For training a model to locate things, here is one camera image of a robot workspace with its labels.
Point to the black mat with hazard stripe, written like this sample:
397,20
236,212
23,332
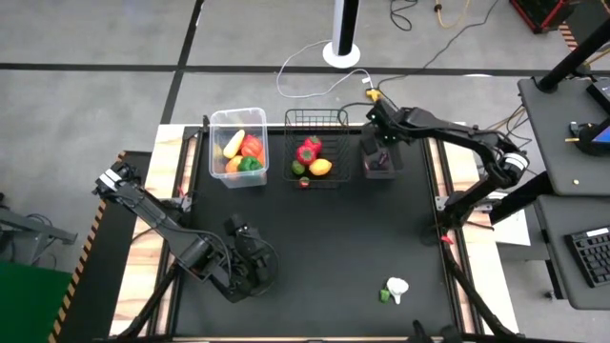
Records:
105,286

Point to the black keyboard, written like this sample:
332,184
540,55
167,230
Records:
591,257

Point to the clear plastic bin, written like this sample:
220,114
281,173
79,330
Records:
238,183

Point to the big red round fruit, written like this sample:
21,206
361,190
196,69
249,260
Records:
313,143

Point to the green lime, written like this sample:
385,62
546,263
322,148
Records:
298,167

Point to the red and black box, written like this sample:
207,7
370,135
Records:
538,12

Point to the small red fruit green top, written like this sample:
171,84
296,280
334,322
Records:
304,181

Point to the white paper sheet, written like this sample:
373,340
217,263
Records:
514,231

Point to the orange bell pepper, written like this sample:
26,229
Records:
251,146

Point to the grey metal floor stand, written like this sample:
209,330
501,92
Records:
33,226

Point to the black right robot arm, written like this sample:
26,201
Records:
457,133

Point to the black monitor pole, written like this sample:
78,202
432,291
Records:
572,57

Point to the grey plastic bin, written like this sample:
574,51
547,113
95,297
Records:
395,167

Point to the small green pepper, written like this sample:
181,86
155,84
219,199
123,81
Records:
384,296

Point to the yellow power plug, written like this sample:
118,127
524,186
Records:
374,94

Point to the large green bell pepper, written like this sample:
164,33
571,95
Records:
250,164

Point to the purple eggplant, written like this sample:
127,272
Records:
380,162

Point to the black desk device blue screen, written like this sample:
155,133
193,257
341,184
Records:
588,140

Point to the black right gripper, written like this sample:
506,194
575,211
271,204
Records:
393,124

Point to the green floor mat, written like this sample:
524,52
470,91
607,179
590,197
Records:
28,305

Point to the yellow lemon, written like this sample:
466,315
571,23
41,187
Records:
320,167

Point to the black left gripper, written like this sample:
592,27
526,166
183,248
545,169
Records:
252,257

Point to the orange sweet potato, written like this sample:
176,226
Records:
232,164

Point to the red tomato green star top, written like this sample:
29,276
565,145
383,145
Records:
305,155

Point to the grey desk with keyboard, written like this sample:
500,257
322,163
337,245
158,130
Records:
553,267

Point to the white round pole stand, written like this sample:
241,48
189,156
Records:
341,54

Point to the white garlic bulb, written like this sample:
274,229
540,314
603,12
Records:
398,288

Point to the grey desk with black pole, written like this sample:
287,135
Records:
548,143

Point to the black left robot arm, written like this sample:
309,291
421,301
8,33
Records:
152,216

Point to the orange carrot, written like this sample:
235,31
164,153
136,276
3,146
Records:
261,157

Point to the pale yellow elongated vegetable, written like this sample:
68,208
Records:
233,144

